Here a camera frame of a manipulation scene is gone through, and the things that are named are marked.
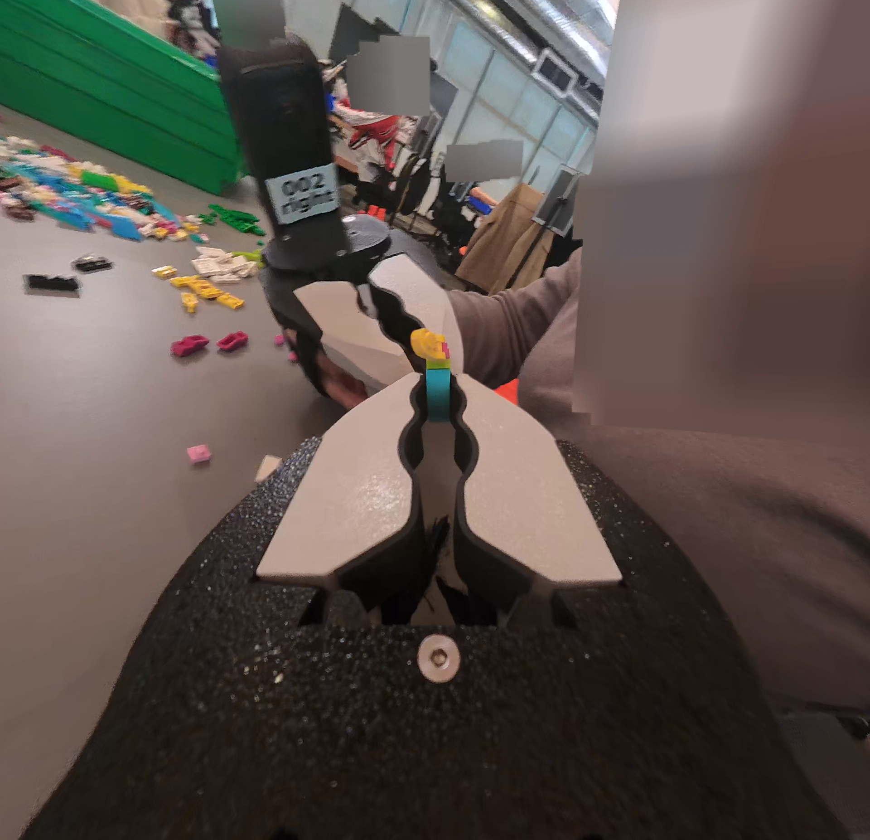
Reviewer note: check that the person's right hand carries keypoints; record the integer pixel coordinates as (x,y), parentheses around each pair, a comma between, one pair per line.
(343,384)

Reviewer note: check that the lego butterfly wing assembly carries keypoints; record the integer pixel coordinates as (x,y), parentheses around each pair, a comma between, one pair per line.
(437,391)

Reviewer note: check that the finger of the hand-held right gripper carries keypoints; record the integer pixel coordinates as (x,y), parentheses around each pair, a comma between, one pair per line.
(353,337)
(421,292)

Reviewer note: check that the yellow lego clip plate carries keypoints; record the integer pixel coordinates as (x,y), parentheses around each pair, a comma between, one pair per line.
(189,303)

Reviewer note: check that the narrow yellow lego plate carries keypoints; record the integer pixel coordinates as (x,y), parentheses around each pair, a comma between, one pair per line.
(187,282)

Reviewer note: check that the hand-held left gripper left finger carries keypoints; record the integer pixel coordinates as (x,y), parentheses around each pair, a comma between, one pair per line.
(346,493)

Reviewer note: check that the yellow lego bracket plate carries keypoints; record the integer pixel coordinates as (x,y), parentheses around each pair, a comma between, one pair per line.
(231,302)

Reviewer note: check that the lime lego piece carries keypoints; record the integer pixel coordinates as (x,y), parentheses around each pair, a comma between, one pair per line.
(251,255)

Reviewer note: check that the small white lego plate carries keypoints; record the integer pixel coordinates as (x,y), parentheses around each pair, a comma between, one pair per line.
(268,468)

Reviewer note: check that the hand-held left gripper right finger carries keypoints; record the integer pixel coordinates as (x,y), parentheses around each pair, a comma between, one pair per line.
(537,500)

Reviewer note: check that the black office chair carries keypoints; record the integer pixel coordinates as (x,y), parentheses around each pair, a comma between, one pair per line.
(414,184)

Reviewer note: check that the white lego plates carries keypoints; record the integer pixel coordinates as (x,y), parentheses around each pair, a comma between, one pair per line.
(221,265)

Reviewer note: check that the green lego plates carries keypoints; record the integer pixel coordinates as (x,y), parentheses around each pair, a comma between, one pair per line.
(234,219)

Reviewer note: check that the small yellow lego plate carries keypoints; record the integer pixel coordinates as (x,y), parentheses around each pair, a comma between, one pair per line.
(164,272)

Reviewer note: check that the pile of mixed lego bricks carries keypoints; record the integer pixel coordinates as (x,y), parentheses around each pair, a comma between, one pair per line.
(75,194)

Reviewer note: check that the stack of green bins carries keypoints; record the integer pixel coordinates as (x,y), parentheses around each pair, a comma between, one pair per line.
(122,92)

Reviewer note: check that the beige coat on rack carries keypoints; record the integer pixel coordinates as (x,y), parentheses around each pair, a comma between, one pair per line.
(506,241)

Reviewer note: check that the black lego wedge plate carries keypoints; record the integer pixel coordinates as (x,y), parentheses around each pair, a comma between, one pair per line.
(92,263)
(51,284)

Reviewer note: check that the person's right forearm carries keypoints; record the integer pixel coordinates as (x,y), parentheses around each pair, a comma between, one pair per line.
(510,323)

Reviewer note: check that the yellow lego frame piece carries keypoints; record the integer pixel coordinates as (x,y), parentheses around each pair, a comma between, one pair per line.
(209,291)

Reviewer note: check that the small pink lego plate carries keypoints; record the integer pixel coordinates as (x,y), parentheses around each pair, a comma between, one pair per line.
(198,454)

